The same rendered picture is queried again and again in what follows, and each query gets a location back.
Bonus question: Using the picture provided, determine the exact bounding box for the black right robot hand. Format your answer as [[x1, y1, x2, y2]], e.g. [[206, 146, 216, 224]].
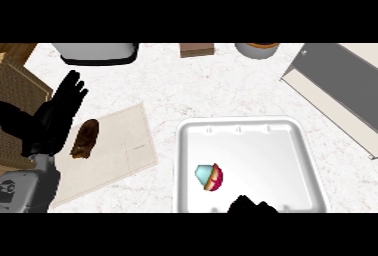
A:
[[227, 194, 281, 214]]

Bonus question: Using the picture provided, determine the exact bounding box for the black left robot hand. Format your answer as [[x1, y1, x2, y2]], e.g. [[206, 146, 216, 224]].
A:
[[0, 69, 91, 158]]

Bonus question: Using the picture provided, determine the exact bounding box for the red and blue can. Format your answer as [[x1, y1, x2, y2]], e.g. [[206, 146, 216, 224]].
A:
[[194, 162, 225, 192]]

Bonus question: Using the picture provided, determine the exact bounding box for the white plastic tray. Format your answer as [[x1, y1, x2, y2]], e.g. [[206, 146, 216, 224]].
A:
[[173, 115, 333, 214]]

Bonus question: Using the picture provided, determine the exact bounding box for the wicker basket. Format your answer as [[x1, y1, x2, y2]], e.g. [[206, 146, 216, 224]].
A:
[[0, 43, 55, 175]]

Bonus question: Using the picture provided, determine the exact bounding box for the brown bread loaf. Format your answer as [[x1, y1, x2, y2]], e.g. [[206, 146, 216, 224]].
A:
[[70, 118, 101, 160]]

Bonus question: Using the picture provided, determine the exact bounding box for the beige placemat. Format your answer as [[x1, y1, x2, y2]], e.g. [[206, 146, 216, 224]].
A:
[[51, 102, 160, 209]]

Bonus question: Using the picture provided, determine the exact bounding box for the grey and black appliance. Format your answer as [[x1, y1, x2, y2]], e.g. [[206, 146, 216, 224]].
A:
[[51, 43, 141, 67]]

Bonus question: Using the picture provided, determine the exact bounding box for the brown wooden block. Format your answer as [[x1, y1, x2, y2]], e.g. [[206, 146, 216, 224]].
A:
[[179, 43, 216, 59]]

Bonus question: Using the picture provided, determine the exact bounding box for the grey pot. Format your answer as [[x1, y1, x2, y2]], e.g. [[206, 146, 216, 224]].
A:
[[234, 43, 281, 60]]

